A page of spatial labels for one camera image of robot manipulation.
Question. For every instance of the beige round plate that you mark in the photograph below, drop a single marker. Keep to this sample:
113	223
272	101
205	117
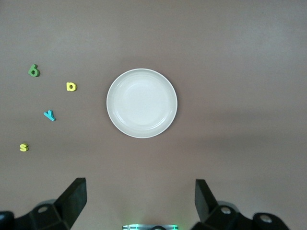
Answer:
142	103

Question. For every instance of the yellow foam letter s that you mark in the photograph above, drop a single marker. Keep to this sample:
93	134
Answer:
23	147

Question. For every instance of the yellow foam letter d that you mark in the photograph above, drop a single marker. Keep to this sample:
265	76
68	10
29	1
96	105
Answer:
67	86

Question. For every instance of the brown table cover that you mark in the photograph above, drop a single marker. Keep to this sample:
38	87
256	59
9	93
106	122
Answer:
216	48

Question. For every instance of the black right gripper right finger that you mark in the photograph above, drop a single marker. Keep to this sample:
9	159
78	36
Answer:
208	210

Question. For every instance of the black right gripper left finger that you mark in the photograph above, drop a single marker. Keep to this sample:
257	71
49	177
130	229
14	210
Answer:
67	206

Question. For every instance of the teal foam letter y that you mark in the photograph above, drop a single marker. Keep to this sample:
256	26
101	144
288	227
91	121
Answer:
50	116

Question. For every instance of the green foam letter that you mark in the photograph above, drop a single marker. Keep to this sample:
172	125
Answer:
36	73

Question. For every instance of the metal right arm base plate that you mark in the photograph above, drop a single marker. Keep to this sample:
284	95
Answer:
144	227

